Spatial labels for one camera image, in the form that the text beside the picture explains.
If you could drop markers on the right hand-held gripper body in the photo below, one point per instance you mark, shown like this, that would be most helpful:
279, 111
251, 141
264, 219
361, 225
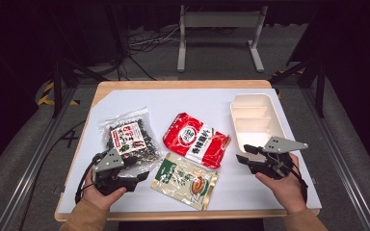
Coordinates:
279, 150

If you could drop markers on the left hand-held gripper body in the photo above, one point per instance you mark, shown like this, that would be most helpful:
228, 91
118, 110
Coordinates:
109, 160

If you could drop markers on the clear bag of dried seaweed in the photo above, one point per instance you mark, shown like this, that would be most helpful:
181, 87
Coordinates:
131, 136

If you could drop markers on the white divided plastic box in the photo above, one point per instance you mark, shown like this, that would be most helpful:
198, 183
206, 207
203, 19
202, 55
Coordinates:
257, 123

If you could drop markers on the red and white snack packet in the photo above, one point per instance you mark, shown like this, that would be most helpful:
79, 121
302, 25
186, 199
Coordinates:
194, 139

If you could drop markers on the person's left hand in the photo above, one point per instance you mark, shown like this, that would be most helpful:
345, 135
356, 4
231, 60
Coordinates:
99, 199

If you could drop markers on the person's right hand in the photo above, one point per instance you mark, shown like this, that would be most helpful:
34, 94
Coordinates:
285, 192

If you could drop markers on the green and beige snack packet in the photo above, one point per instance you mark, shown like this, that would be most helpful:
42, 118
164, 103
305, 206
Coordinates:
184, 181

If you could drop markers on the black metal stand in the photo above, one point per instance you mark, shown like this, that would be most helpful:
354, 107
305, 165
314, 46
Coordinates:
319, 89
57, 89

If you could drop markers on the yellow and black tape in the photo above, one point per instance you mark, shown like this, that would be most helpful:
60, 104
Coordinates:
45, 93

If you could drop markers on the grey metal stand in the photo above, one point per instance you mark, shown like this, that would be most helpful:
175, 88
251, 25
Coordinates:
220, 19

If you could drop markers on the aluminium rail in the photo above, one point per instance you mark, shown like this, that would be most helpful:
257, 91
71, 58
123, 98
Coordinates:
340, 166
29, 170

